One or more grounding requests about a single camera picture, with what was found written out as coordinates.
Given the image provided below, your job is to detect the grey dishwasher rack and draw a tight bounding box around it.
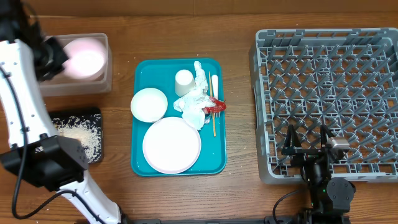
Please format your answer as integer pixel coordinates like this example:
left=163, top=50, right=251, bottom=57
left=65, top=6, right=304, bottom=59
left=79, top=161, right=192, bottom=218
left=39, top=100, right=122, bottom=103
left=249, top=28, right=397, bottom=184

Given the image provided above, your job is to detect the pile of white rice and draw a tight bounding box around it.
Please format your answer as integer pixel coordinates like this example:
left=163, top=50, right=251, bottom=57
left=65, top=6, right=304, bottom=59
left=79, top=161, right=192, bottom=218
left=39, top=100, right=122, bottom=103
left=52, top=113, right=103, bottom=164

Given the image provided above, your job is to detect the white bowl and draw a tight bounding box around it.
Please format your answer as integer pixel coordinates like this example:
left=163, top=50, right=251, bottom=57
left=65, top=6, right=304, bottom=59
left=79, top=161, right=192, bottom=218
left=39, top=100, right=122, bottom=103
left=131, top=88, right=168, bottom=123

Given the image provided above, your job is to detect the pink bowl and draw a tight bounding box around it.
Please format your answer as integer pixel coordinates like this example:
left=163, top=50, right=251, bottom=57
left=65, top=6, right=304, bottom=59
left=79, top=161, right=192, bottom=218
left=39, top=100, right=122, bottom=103
left=63, top=38, right=108, bottom=80

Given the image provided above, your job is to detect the wooden chopstick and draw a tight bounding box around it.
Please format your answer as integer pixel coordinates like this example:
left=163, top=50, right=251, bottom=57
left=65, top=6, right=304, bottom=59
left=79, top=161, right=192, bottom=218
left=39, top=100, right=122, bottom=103
left=208, top=72, right=216, bottom=137

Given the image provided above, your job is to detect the pink round plate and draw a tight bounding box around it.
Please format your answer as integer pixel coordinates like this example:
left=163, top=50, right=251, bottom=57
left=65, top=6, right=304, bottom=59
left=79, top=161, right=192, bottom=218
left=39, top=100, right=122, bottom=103
left=142, top=117, right=201, bottom=175

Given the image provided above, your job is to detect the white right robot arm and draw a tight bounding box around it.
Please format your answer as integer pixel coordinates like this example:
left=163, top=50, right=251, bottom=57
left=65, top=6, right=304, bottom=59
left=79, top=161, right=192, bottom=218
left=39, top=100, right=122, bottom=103
left=282, top=124, right=356, bottom=223

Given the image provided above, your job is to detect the white plastic fork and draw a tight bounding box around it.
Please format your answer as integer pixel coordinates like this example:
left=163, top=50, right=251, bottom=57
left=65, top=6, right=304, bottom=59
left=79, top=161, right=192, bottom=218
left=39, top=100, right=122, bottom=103
left=211, top=75, right=219, bottom=99

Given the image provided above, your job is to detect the teal serving tray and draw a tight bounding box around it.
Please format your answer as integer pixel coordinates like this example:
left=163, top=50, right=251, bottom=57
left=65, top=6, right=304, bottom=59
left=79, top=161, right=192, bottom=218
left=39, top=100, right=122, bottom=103
left=130, top=58, right=227, bottom=177

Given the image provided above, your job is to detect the twisted white napkin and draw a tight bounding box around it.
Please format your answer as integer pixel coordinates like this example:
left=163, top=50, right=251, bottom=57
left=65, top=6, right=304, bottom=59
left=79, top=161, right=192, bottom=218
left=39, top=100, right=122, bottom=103
left=194, top=61, right=208, bottom=94

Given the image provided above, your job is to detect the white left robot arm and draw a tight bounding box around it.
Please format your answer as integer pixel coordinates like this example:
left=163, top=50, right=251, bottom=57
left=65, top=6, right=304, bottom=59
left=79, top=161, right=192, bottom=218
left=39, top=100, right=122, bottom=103
left=1, top=40, right=129, bottom=223

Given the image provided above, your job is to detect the red snack wrapper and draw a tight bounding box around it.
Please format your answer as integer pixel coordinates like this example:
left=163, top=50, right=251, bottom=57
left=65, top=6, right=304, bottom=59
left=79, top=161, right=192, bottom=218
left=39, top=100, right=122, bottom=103
left=203, top=97, right=227, bottom=114

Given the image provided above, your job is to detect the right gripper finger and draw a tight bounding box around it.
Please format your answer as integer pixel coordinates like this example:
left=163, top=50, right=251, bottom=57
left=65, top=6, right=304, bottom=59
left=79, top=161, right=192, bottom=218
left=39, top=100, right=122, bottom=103
left=284, top=124, right=301, bottom=149
left=320, top=124, right=335, bottom=148

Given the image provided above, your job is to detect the black food waste tray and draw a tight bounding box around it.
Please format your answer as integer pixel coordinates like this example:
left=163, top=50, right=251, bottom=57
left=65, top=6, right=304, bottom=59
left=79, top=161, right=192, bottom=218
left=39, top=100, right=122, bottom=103
left=49, top=107, right=103, bottom=164

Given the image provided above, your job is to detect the white paper cup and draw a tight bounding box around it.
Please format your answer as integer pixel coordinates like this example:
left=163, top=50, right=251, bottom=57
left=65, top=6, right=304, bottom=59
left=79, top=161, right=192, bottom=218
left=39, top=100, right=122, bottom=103
left=175, top=69, right=196, bottom=97

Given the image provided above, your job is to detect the clear plastic bin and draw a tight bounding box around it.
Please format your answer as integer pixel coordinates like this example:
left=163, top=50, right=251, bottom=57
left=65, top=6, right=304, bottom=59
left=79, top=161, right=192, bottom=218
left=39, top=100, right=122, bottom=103
left=39, top=33, right=113, bottom=96

